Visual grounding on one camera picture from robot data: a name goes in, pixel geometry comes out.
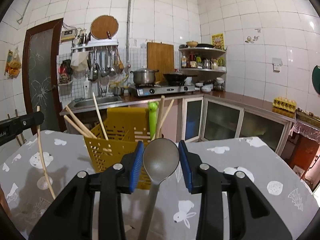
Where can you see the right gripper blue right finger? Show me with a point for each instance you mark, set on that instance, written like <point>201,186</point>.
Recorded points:
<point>251,216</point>

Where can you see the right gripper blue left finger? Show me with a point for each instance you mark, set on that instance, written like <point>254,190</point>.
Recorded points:
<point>70,214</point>

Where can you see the wooden chopstick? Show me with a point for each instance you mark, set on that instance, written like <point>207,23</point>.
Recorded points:
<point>99,117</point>
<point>166,114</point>
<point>159,117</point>
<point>44,168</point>

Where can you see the steel kitchen sink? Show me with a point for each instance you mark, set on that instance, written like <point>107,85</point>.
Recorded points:
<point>87,105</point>

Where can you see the kitchen counter cabinets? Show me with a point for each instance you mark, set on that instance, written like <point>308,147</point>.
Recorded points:
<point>222,115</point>

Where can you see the chopstick in holder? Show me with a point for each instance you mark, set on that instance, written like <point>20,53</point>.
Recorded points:
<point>78,122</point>
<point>78,128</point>

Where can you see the dark framed glass door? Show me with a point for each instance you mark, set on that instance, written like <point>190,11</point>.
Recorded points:
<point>39,73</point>

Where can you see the white soap bottle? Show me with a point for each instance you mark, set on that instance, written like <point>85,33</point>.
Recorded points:
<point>87,88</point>

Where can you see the yellow perforated utensil holder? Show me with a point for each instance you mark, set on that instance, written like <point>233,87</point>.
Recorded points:
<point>125,127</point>

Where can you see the steel faucet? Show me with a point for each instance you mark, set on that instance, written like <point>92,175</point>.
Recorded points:
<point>95,76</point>

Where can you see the small steel saucepan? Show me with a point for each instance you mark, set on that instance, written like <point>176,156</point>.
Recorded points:
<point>118,91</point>

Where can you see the yellow egg carton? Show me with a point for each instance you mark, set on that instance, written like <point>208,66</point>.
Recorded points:
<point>285,104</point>

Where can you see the hanging utensil rack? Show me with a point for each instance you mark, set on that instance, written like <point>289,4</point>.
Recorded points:
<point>104,52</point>

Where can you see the gas stove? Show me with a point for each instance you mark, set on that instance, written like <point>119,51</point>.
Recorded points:
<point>147,91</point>

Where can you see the round woven lid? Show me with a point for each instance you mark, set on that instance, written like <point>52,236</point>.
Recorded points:
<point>104,27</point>

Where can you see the green frog utensil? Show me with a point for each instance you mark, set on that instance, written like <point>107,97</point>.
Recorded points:
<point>153,106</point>

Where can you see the steel cooking pot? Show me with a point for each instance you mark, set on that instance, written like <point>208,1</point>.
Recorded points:
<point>144,76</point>

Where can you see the black wok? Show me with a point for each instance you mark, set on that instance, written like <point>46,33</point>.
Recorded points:
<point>177,78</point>

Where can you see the corner shelf with bottles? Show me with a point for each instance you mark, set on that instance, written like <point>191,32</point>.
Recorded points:
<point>202,57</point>

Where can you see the wooden cutting board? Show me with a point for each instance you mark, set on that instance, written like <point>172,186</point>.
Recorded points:
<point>160,57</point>

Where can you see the white wall socket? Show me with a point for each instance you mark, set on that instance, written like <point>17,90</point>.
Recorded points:
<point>277,63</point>

